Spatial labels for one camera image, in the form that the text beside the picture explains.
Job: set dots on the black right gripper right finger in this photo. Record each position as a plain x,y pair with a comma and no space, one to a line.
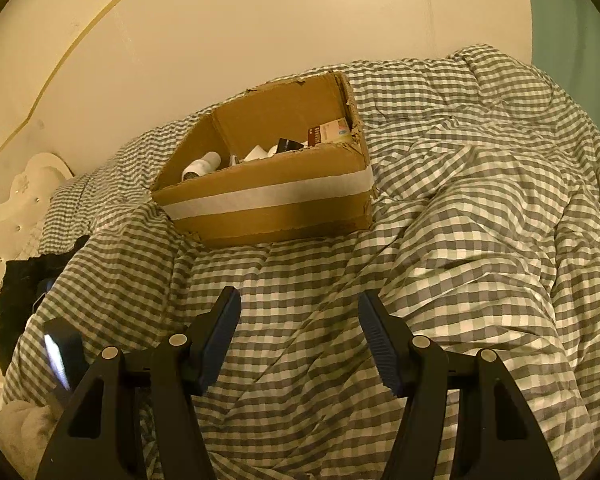
497,434

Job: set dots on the white pill bottle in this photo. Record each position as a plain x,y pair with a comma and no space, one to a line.
202,166

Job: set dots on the green curtain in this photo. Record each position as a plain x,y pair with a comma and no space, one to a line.
566,45

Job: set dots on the red beige medicine box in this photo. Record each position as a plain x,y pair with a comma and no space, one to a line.
336,131

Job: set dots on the brown cardboard box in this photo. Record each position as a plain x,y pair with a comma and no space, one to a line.
323,190

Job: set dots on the white padded headboard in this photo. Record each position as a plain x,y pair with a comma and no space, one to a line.
29,198

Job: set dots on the white black sachet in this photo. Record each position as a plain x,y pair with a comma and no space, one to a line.
287,145

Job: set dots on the black clothing pile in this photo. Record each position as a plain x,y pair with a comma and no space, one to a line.
25,284

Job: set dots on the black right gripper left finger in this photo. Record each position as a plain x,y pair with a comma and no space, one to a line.
98,433

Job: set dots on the green checkered duvet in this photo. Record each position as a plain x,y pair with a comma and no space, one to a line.
486,234

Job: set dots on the black smartphone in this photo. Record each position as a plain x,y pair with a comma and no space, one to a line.
65,352

